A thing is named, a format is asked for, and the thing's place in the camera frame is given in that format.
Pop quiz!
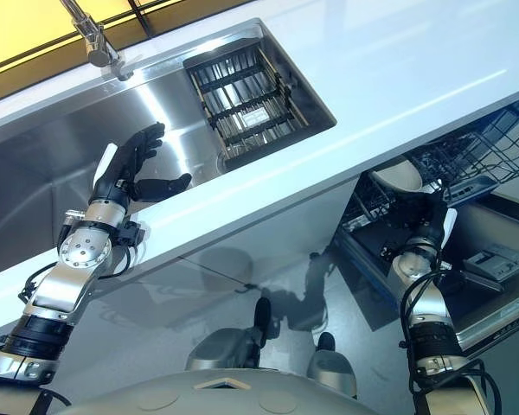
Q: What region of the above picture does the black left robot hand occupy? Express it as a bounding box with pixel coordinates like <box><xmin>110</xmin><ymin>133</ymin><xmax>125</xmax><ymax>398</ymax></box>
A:
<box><xmin>90</xmin><ymin>122</ymin><xmax>194</xmax><ymax>205</ymax></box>

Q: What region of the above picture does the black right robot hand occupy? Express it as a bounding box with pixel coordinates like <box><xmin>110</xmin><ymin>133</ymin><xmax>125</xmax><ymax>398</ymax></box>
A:
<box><xmin>413</xmin><ymin>180</ymin><xmax>458</xmax><ymax>249</ymax></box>

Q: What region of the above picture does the cream round plate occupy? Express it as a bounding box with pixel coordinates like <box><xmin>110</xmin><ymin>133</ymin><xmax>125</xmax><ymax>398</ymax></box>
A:
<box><xmin>368</xmin><ymin>156</ymin><xmax>426</xmax><ymax>195</ymax></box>

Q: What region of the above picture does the open dishwasher door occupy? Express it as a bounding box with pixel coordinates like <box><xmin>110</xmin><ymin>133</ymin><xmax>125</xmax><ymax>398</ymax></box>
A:
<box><xmin>333</xmin><ymin>189</ymin><xmax>519</xmax><ymax>352</ymax></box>

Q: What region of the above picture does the stainless steel sink basin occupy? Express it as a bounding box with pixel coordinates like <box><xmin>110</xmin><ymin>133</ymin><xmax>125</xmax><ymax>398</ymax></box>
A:
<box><xmin>0</xmin><ymin>18</ymin><xmax>339</xmax><ymax>282</ymax></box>

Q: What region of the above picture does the grey detergent dispenser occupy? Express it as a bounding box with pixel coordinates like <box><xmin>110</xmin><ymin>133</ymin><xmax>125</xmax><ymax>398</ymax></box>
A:
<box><xmin>461</xmin><ymin>241</ymin><xmax>519</xmax><ymax>287</ymax></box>

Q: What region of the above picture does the chrome kitchen faucet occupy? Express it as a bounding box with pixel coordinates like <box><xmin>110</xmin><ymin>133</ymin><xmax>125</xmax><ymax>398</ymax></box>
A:
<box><xmin>59</xmin><ymin>0</ymin><xmax>136</xmax><ymax>82</ymax></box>

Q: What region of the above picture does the glossy grey cabinet front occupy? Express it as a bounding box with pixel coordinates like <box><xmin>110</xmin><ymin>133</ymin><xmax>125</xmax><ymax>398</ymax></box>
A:
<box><xmin>0</xmin><ymin>172</ymin><xmax>361</xmax><ymax>386</ymax></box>

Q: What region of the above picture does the silver right robot leg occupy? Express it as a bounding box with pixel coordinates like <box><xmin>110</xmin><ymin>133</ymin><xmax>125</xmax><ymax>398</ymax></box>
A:
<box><xmin>305</xmin><ymin>331</ymin><xmax>358</xmax><ymax>401</ymax></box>

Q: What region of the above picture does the silver robot leg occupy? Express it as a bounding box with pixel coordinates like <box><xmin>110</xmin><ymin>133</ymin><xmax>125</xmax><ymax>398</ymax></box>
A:
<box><xmin>184</xmin><ymin>297</ymin><xmax>272</xmax><ymax>374</ymax></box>
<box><xmin>305</xmin><ymin>331</ymin><xmax>358</xmax><ymax>401</ymax></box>

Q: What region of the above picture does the silver left robot leg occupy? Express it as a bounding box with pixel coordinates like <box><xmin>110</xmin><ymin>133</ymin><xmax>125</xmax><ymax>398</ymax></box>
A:
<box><xmin>184</xmin><ymin>297</ymin><xmax>272</xmax><ymax>374</ymax></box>

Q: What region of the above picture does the grey robot torso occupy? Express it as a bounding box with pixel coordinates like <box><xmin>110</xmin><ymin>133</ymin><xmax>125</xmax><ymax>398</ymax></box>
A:
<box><xmin>47</xmin><ymin>366</ymin><xmax>416</xmax><ymax>415</ymax></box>

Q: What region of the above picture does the dark wire dishwasher rack, small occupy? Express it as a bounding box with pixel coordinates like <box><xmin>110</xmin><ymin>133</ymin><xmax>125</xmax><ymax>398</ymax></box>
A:
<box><xmin>339</xmin><ymin>171</ymin><xmax>420</xmax><ymax>244</ymax></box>

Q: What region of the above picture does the dark wire dishwasher rack, large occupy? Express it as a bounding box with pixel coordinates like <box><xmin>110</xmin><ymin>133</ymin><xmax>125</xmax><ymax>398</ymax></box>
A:
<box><xmin>405</xmin><ymin>92</ymin><xmax>519</xmax><ymax>196</ymax></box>

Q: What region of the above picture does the black wire sink basket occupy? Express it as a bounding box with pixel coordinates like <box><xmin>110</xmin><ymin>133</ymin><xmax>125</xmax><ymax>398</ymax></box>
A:
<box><xmin>183</xmin><ymin>36</ymin><xmax>317</xmax><ymax>172</ymax></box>

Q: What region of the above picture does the black window frame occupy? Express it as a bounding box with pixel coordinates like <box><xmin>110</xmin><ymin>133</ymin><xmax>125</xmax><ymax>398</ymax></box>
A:
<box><xmin>0</xmin><ymin>0</ymin><xmax>260</xmax><ymax>75</ymax></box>

